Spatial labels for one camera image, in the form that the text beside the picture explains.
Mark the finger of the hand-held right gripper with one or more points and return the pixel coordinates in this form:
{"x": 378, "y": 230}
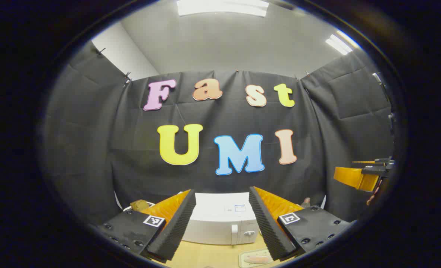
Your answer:
{"x": 354, "y": 178}

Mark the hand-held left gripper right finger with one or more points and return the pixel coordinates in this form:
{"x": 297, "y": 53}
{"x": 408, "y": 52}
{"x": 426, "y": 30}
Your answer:
{"x": 267, "y": 227}

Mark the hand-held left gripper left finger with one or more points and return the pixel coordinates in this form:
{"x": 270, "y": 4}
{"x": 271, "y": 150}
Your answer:
{"x": 176, "y": 227}

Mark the baked bread roll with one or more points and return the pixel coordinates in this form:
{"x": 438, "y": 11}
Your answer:
{"x": 257, "y": 259}

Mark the white microwave oven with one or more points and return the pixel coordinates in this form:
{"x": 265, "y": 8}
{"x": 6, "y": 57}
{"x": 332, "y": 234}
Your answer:
{"x": 220, "y": 208}

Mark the white toaster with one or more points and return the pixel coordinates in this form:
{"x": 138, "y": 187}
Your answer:
{"x": 151, "y": 204}

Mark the pale green rectangular plate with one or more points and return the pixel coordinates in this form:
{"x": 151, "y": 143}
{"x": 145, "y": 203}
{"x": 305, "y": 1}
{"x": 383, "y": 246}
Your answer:
{"x": 242, "y": 260}

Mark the brown bread slice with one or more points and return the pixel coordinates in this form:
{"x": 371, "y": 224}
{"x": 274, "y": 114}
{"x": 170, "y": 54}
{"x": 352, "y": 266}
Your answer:
{"x": 138, "y": 205}

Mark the clear plastic bottle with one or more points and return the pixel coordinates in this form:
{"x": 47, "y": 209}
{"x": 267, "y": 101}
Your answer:
{"x": 306, "y": 203}

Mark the black backdrop cloth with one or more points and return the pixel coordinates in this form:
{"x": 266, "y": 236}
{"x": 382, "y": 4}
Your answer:
{"x": 228, "y": 119}

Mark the small ceiling light panel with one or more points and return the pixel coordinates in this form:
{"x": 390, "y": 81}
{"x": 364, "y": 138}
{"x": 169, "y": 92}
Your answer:
{"x": 338, "y": 44}

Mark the long ceiling light panel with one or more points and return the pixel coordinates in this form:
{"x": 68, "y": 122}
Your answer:
{"x": 222, "y": 7}

